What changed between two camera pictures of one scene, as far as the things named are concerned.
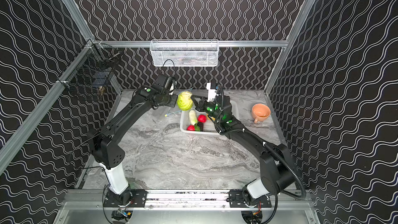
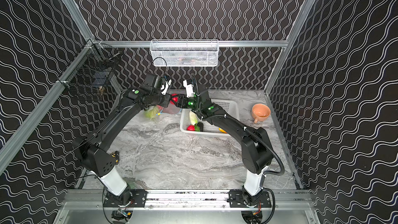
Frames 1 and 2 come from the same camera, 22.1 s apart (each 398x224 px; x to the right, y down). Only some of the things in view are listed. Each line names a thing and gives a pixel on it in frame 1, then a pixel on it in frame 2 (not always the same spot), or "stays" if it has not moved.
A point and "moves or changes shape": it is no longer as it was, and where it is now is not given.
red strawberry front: (190, 127) stays
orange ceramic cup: (260, 112) stays
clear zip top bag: (184, 101) moves or changes shape
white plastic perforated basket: (209, 126) stays
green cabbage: (185, 100) moves or changes shape
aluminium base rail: (295, 199) stays
